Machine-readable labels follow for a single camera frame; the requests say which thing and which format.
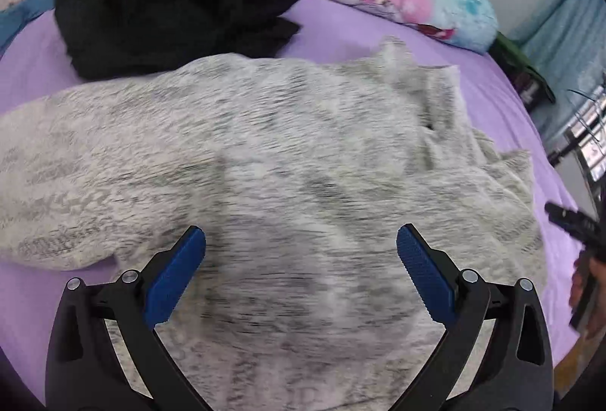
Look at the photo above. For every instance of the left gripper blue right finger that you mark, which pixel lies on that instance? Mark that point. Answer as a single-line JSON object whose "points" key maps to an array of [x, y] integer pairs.
{"points": [[516, 371]]}

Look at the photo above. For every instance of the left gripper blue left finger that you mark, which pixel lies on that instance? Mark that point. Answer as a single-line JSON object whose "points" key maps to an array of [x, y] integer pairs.
{"points": [[82, 369]]}

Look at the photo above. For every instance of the white grey knit jacket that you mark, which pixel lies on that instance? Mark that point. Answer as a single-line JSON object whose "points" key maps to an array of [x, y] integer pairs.
{"points": [[300, 175]]}

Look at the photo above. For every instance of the black clothes pile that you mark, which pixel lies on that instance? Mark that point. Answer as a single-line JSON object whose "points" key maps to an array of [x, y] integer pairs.
{"points": [[108, 39]]}

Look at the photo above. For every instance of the right hand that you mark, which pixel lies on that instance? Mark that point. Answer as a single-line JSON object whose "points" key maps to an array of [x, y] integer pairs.
{"points": [[587, 294]]}

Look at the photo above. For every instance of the window with metal bars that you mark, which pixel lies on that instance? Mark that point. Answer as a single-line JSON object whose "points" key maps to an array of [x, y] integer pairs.
{"points": [[576, 148]]}

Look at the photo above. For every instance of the light blue curtain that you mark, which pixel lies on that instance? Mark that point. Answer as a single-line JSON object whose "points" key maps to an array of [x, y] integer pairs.
{"points": [[565, 44]]}

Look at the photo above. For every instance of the teal blue cloth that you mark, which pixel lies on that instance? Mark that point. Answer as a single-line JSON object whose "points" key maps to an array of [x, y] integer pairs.
{"points": [[16, 17]]}

